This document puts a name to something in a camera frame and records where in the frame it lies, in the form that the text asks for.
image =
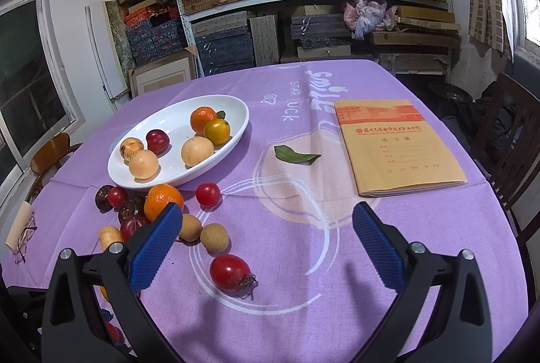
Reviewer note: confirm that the framed picture in cardboard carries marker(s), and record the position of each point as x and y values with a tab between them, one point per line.
164	74

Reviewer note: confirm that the black cloth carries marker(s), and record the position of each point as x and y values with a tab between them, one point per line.
500	114

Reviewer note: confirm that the large yellow pear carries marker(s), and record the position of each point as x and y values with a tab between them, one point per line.
197	152

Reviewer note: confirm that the light wooden chair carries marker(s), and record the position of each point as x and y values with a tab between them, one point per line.
50	156

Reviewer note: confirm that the white oval plate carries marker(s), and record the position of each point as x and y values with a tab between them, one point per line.
177	122

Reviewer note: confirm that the grey upright box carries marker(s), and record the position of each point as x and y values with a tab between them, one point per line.
265	40

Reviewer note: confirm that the loose green leaf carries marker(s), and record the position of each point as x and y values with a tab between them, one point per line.
295	155

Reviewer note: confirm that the white-framed window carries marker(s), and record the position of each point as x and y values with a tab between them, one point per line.
29	88

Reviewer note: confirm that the white leaning board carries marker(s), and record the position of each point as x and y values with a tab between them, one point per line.
103	50

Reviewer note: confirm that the leafy orange mandarin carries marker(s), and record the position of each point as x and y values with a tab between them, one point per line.
203	119

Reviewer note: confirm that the stack of dark grey boxes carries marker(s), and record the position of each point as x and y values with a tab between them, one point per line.
320	29

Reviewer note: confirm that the pink plastic bag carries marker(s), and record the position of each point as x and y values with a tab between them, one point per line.
367	17

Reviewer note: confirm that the round dark stool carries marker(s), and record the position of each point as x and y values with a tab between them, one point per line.
449	93

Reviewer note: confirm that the dark red plum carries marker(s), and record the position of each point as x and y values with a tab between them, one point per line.
133	226
158	141

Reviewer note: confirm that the stack of dark blue boxes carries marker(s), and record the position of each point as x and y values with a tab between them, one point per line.
225	46

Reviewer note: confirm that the purple printed tablecloth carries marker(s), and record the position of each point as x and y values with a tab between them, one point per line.
295	240

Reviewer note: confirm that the thin-rimmed eyeglasses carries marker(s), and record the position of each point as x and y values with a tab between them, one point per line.
26	238

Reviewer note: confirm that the pale spotted passion fruit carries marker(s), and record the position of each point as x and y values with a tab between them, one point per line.
130	147

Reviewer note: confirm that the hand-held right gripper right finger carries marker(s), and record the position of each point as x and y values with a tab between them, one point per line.
377	249

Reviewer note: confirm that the green marbled panel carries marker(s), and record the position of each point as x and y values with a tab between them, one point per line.
117	33

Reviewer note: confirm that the beige roll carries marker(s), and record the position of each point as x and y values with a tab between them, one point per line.
19	223

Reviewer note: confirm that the red cherry tomato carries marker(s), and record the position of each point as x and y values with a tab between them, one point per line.
230	272
118	197
114	331
208	195

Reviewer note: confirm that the dark wooden chair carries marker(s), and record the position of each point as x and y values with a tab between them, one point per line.
525	177

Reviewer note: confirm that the stack of blue patterned boxes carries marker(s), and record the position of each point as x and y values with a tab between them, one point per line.
154	36

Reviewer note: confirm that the yellow-orange kumquat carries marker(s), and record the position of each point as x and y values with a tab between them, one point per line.
104	293
217	131

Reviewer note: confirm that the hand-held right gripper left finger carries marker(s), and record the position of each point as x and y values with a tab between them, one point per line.
154	249

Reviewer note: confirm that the tan paper notebook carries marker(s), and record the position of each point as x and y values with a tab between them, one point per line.
396	147

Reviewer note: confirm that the small yellow mango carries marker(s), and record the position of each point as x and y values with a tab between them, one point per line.
109	237

